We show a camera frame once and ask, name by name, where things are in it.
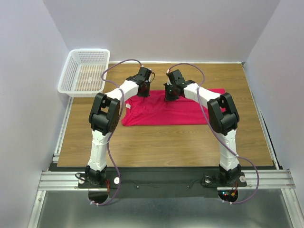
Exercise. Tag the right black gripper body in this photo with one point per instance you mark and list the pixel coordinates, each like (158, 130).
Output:
(170, 94)

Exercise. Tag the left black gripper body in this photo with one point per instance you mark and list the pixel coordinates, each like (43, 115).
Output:
(146, 92)

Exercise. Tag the pink t shirt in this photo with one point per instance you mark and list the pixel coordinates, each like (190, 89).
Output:
(154, 110)

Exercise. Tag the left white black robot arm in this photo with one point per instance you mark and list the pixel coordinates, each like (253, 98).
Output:
(104, 118)

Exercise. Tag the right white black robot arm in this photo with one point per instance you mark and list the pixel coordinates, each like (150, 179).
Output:
(222, 118)

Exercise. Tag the white plastic basket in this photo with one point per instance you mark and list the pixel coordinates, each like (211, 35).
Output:
(81, 75)

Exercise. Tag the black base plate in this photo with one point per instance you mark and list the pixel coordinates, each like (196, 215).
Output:
(174, 182)

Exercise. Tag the aluminium frame rail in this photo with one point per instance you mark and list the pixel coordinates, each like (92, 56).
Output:
(268, 200)

